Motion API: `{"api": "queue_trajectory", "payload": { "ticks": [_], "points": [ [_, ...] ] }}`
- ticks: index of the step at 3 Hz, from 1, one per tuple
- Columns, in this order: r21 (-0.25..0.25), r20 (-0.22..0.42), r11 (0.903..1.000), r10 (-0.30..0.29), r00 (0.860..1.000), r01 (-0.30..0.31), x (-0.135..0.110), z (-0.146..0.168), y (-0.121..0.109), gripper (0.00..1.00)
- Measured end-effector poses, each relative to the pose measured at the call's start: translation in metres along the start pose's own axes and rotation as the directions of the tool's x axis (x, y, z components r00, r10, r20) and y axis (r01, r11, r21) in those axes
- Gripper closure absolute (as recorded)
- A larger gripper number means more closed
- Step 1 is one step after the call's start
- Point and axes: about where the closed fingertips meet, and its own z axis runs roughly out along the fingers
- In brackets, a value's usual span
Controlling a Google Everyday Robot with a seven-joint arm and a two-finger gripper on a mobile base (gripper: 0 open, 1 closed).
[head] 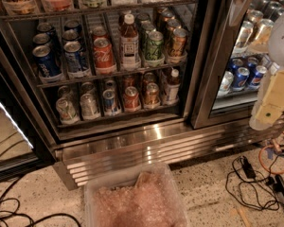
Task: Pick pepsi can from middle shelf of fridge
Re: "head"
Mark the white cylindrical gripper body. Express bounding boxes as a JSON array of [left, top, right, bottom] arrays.
[[257, 62, 280, 111]]

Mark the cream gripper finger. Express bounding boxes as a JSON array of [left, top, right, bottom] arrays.
[[249, 105, 272, 131], [254, 69, 284, 125]]

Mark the blue pepsi can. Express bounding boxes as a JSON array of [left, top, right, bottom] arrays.
[[63, 41, 91, 79], [32, 45, 62, 82]]

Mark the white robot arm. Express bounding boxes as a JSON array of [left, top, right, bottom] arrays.
[[249, 13, 284, 131]]

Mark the pepsi can behind glass middle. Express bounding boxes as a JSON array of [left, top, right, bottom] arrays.
[[232, 67, 250, 91]]

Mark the pepsi can behind glass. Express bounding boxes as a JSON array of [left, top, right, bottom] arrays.
[[232, 67, 250, 91], [247, 65, 267, 90]]

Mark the pepsi can behind glass right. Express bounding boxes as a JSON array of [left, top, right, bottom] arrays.
[[247, 65, 267, 90]]

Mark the silver can behind glass left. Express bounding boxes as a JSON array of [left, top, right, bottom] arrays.
[[218, 71, 234, 96]]

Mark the glass fridge door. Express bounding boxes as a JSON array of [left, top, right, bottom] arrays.
[[191, 0, 276, 128]]

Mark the small bottle bottom shelf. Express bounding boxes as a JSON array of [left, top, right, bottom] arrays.
[[163, 69, 180, 105]]

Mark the orange-brown soda can front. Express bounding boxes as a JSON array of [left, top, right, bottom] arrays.
[[167, 28, 187, 62]]

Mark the orange can bottom shelf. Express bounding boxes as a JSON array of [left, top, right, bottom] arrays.
[[144, 82, 160, 108]]

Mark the green soda can front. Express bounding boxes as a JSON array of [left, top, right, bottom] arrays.
[[144, 31, 164, 67]]

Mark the red can bottom shelf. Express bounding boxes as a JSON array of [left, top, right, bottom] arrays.
[[123, 86, 141, 112]]

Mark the blue can bottom shelf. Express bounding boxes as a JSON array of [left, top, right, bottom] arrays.
[[102, 89, 121, 115]]

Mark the stainless steel fridge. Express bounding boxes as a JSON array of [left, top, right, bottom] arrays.
[[0, 0, 284, 189]]

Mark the red coca-cola can front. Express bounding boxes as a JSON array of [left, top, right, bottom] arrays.
[[93, 38, 115, 75]]

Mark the silver can bottom shelf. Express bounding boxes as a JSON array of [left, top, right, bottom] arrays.
[[80, 93, 100, 120]]

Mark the silver green can bottom left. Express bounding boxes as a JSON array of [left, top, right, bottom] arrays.
[[56, 97, 80, 125]]

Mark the clear plastic bin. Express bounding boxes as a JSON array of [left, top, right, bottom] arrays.
[[84, 163, 190, 227]]

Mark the brown tea bottle white cap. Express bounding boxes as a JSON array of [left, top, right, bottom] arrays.
[[119, 13, 140, 71]]

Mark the orange cable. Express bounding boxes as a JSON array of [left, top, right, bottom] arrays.
[[258, 132, 284, 176]]

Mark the black power adapter cable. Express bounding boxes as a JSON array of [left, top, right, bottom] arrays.
[[224, 155, 280, 212]]

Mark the black cable floor left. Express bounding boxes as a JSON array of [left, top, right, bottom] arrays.
[[0, 177, 81, 227]]

